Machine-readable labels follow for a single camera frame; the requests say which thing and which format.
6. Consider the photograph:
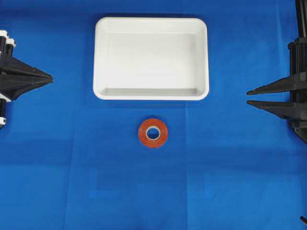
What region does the blue table cloth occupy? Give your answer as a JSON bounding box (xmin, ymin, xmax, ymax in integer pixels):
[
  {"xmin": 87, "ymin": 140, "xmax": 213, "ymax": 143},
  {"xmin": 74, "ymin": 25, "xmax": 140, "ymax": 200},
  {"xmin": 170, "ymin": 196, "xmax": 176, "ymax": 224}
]
[{"xmin": 0, "ymin": 0, "xmax": 307, "ymax": 230}]

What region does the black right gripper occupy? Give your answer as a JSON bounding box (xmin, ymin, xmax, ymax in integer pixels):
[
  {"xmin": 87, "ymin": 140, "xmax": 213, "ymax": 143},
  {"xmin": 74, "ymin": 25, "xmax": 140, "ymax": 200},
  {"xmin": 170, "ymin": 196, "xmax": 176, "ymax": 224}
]
[{"xmin": 246, "ymin": 37, "xmax": 307, "ymax": 142}]

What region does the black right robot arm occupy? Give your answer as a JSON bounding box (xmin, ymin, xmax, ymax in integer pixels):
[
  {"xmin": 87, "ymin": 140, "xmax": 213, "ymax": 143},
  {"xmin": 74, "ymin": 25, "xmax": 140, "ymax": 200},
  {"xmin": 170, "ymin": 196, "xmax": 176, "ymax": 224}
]
[{"xmin": 247, "ymin": 0, "xmax": 307, "ymax": 142}]

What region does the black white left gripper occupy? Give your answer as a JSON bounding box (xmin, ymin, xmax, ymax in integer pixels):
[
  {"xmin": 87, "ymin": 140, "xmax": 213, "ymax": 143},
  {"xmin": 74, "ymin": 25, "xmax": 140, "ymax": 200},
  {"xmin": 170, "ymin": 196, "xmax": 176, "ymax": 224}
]
[{"xmin": 0, "ymin": 30, "xmax": 53, "ymax": 129}]

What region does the orange tape roll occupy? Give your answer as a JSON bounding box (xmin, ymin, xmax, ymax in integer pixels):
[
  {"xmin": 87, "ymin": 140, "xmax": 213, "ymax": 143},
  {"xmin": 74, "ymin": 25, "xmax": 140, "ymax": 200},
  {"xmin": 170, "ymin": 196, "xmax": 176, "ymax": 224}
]
[{"xmin": 138, "ymin": 118, "xmax": 168, "ymax": 148}]

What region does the white rectangular plastic case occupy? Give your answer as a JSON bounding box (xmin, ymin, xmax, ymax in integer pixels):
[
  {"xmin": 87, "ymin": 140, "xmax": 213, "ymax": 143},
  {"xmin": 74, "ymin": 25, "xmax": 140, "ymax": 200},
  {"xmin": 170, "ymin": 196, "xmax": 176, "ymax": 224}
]
[{"xmin": 93, "ymin": 17, "xmax": 210, "ymax": 101}]

